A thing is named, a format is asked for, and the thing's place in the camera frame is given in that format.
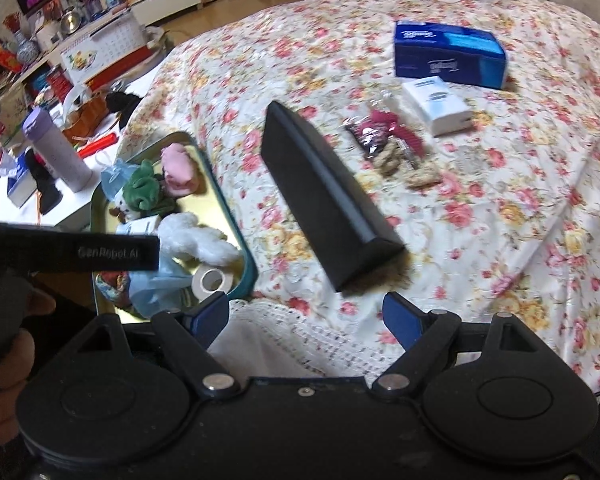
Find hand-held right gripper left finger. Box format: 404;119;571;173
82;291;243;400

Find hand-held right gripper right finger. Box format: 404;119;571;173
370;291;532;398

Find white tape roll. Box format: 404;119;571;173
189;265;227;306

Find light blue plastic bag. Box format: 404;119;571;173
127;250;206;321

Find white plush toy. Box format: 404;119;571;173
156;211;237;267

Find green plush toy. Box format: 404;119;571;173
122;160;178;213

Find gold metal tray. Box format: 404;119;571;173
89;131;260;321

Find pink plush toy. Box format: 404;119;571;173
159;142;206;198

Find black triangular case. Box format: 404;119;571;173
260;100;406;293

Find person's left hand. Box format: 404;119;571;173
0;290;57;447

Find colourful patterned pouch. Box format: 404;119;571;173
94;270;131;311

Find small white bear toy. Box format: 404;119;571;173
109;192;141;223

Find black fabric piece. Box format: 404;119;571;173
25;147;63;211

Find small white carton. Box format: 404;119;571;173
116;216;163;236

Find white lace cloth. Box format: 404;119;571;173
207;297;416;378

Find small blue tissue pack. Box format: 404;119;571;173
5;167;38;208

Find blue face mask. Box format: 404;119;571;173
100;157;143;198

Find lavender bottle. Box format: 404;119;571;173
21;107;93;193

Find red plastic tube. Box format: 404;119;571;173
76;132;118;158

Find black knit cloth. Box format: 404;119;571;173
104;91;141;128

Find dark red snack packet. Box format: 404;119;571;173
344;110;426;158

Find red packets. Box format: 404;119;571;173
0;35;23;76

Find patterned vase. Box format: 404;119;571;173
12;30;41;61

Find desk calendar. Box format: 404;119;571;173
59;10;153;91

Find white box with blue print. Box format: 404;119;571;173
401;76;473;137

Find clear plastic wrapper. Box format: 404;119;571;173
375;87;401;113

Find steel pot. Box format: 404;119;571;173
59;7;86;36

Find blue tissue box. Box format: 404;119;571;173
393;20;509;91

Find white television stand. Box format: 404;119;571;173
130;0;206;28

